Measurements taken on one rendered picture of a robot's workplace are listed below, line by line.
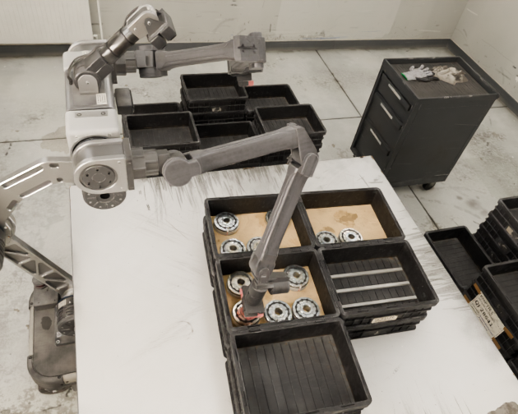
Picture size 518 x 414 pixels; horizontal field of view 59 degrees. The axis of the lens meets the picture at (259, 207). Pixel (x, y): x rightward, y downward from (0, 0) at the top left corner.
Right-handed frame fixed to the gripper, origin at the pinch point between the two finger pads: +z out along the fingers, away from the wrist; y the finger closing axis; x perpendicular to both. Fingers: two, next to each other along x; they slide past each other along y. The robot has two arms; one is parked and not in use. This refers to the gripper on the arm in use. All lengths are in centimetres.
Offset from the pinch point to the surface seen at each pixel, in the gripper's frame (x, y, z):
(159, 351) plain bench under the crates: 29.6, -4.8, 19.6
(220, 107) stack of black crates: -19, 163, 47
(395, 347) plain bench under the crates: -61, -14, 12
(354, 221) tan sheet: -57, 41, 4
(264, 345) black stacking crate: -4.9, -11.9, 3.4
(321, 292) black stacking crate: -29.5, 4.8, -1.3
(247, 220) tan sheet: -9.0, 44.4, 7.6
